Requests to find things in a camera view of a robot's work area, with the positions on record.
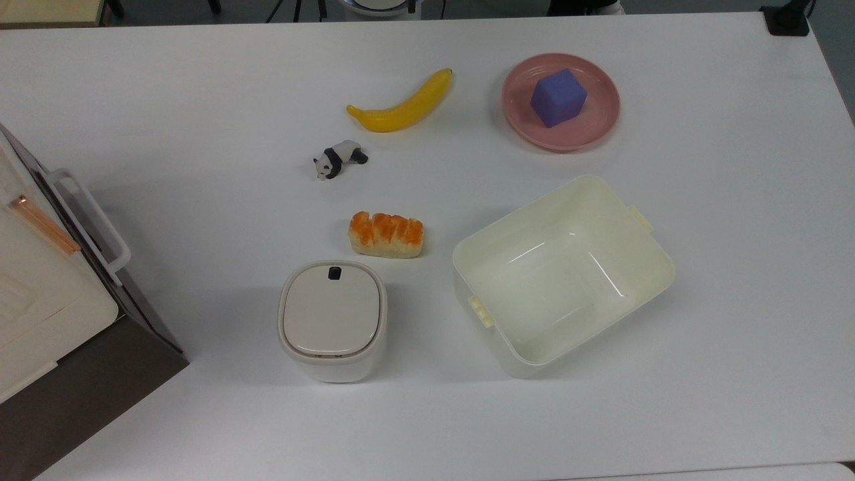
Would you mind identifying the white square plastic bin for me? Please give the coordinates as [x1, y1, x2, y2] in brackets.
[452, 175, 676, 379]

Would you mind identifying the black corner clamp block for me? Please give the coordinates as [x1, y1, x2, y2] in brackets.
[760, 0, 813, 37]

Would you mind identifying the white lidded trash can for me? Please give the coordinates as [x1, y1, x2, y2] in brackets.
[278, 260, 388, 383]

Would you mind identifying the orange glazed toy bread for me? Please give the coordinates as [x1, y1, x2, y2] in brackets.
[348, 211, 425, 258]

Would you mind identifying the yellow toy banana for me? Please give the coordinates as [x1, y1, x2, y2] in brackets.
[346, 68, 454, 133]

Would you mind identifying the purple foam cube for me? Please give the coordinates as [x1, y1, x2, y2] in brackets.
[530, 67, 588, 128]

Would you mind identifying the black tripod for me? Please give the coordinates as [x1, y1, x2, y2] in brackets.
[266, 0, 329, 23]

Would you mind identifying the cream toy fridge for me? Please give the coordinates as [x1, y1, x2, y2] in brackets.
[0, 146, 120, 404]

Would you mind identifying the wooden side table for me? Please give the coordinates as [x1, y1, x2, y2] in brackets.
[0, 0, 108, 29]

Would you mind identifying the black white panda figurine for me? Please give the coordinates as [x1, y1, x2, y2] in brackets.
[313, 140, 369, 181]

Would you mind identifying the dark brown drawer cabinet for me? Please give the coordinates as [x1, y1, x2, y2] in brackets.
[0, 124, 190, 481]

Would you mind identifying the pink plastic plate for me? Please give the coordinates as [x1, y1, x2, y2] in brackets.
[502, 53, 621, 152]

